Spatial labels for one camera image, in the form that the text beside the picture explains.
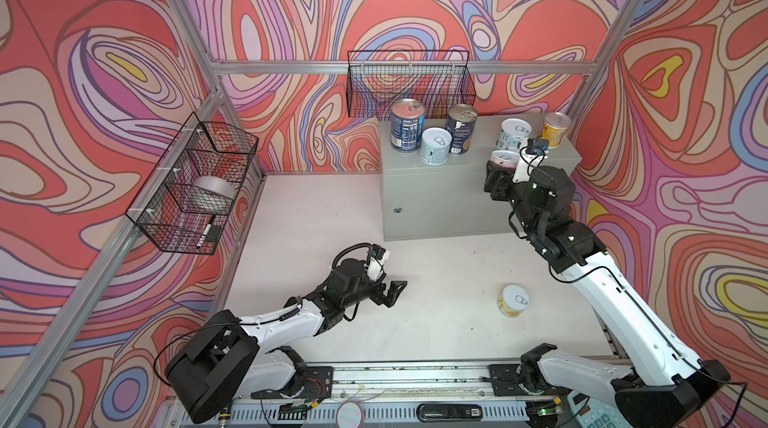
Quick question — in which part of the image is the pink-label can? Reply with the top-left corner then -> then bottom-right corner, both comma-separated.
487,150 -> 521,173

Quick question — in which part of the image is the small orange-label can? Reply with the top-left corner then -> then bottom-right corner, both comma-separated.
538,112 -> 572,149

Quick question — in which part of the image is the teal can front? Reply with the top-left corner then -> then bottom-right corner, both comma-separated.
496,118 -> 532,151

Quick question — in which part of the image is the teal can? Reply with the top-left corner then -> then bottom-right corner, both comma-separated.
496,118 -> 532,151
420,128 -> 452,166

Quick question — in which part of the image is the chopped tomato can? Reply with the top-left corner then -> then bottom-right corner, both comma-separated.
445,104 -> 478,155

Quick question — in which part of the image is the large blue-label can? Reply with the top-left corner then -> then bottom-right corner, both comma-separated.
390,99 -> 426,152

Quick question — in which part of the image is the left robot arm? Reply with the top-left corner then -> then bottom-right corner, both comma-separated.
163,242 -> 407,424

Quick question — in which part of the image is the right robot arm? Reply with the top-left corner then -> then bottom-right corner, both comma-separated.
484,140 -> 731,427

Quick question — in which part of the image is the grey metal cabinet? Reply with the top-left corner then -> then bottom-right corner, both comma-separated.
377,113 -> 583,243

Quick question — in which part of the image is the yellow-label can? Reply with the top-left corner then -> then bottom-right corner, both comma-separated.
497,284 -> 530,318

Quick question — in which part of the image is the black barcode device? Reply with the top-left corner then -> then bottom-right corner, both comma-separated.
416,403 -> 483,423

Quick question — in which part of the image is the green circuit board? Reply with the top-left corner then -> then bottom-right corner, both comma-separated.
277,404 -> 313,421

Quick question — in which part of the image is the teal calculator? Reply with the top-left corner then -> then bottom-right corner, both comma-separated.
568,393 -> 628,428

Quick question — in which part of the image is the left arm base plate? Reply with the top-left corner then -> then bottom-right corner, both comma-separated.
243,347 -> 334,401

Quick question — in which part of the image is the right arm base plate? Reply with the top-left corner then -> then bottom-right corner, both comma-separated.
481,364 -> 559,397

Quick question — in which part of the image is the left black wire basket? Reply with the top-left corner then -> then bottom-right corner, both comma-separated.
125,113 -> 259,256

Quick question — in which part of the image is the black wire basket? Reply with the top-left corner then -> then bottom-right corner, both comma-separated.
346,48 -> 477,121
125,113 -> 259,256

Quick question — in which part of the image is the back black wire basket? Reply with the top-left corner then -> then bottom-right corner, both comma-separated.
346,48 -> 477,121

